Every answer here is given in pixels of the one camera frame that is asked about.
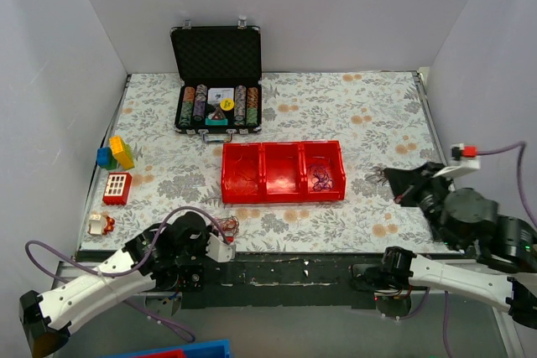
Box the orange purple wire ball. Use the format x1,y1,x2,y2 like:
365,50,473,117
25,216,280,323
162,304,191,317
216,215,240,237

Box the thin red wires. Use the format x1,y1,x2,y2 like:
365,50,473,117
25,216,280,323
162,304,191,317
226,156,261,194

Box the purple wires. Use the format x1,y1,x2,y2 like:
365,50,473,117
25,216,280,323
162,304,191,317
309,160,336,192

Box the red three-compartment bin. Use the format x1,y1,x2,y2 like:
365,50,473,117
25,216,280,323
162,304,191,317
221,141,347,204

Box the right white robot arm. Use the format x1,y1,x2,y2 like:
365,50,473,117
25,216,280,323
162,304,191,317
379,163,536,329

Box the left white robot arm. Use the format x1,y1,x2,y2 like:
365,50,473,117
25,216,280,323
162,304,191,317
19,211,217,357

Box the floral table mat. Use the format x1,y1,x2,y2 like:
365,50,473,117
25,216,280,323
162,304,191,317
78,72,446,254

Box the small white red toy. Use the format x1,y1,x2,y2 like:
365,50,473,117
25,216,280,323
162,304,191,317
88,214,115,236

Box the red white window brick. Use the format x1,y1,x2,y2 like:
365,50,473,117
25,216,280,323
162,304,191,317
102,172,132,205

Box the yellow green blue brick stack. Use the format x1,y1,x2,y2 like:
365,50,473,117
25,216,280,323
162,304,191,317
96,136,135,170

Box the blue plastic bin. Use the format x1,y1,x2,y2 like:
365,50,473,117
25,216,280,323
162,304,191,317
108,340,232,358

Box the black poker chip case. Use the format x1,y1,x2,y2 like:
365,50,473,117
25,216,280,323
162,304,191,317
169,18,263,143

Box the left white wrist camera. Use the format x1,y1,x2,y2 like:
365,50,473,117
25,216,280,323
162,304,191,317
206,233,236,263

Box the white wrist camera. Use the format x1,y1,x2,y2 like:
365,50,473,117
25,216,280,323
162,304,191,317
433,143,481,179
206,233,236,263

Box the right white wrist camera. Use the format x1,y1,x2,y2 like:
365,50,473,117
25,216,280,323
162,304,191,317
433,143,481,179

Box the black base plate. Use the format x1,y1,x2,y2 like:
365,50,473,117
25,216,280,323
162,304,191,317
129,251,431,311

